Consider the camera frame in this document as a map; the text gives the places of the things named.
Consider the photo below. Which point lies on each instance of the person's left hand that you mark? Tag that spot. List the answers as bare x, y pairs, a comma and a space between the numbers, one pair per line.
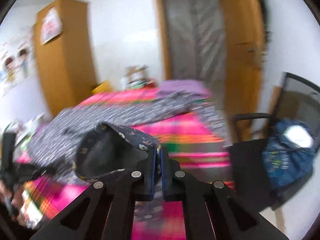
16, 200

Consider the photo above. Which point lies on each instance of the purple cloth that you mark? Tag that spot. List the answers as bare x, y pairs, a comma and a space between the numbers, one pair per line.
189, 86

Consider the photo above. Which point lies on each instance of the brown cardboard box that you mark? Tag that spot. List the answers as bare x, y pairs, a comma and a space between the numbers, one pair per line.
135, 77

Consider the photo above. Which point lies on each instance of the grey floral garment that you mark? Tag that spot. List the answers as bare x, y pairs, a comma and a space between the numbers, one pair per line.
125, 127

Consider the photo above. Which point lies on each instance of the orange wooden wardrobe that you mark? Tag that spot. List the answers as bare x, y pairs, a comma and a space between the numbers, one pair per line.
65, 63

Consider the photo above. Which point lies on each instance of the black mesh office chair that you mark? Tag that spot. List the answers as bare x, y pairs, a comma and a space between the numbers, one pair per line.
298, 100

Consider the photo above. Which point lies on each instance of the cartoon children wall sticker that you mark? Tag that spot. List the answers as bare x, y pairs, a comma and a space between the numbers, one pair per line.
17, 59

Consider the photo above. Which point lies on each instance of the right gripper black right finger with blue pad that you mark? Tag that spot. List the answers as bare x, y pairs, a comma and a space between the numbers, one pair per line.
172, 189

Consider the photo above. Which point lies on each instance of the yellow shopping bag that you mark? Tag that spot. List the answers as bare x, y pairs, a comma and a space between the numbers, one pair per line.
103, 87

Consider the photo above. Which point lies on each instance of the pink plaid bed sheet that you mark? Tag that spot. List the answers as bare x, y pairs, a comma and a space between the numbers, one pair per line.
153, 220

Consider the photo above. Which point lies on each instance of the wooden door frame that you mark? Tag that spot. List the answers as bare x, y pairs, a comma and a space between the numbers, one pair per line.
219, 42

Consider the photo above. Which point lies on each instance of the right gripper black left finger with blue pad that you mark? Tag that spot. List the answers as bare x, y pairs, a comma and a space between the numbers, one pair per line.
146, 182

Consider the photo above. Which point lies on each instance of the blue denim clothing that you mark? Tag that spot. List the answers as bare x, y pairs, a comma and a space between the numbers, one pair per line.
289, 153

